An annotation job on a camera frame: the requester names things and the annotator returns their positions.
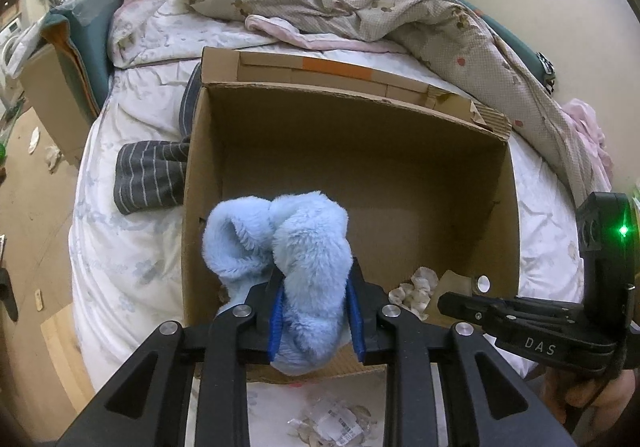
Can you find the person's right hand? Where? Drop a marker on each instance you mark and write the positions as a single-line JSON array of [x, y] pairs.
[[575, 389]]

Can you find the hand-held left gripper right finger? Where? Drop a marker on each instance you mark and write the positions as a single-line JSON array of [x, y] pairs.
[[355, 322]]

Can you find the white plastic bag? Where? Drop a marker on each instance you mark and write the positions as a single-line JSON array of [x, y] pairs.
[[25, 44]]

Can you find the grey striped garment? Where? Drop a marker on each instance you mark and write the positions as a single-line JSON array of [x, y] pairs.
[[145, 172]]

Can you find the light blue fluffy socks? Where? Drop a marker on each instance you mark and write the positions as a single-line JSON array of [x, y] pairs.
[[305, 252]]

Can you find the beige patterned quilt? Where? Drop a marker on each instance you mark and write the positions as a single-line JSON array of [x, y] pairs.
[[350, 2]]

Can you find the small white floor item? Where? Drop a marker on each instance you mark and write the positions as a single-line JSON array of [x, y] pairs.
[[38, 301]]

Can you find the black slipper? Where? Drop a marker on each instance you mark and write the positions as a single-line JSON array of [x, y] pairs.
[[7, 297]]

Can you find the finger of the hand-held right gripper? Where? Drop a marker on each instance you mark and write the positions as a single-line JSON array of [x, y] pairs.
[[484, 284], [465, 309]]

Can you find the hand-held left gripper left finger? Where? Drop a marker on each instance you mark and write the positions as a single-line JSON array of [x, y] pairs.
[[274, 327]]

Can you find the crumpled white tissue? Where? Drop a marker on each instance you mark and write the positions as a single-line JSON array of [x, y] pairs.
[[52, 158]]

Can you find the white floral bear duvet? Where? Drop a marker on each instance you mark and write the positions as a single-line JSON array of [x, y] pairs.
[[130, 252]]

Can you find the white paper scrap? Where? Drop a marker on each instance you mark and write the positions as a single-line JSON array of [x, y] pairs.
[[34, 141]]

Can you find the pink garment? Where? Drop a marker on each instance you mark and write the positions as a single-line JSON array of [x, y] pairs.
[[590, 137]]

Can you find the black white checkered item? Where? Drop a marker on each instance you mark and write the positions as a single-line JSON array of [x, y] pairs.
[[546, 72]]

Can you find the teal cushion with orange edge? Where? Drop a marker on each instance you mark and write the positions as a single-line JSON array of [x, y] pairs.
[[80, 42]]

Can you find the tall cardboard box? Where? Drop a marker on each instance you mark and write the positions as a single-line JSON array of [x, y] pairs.
[[55, 97]]

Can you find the light wooden board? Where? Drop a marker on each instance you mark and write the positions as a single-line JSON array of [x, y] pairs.
[[67, 347]]

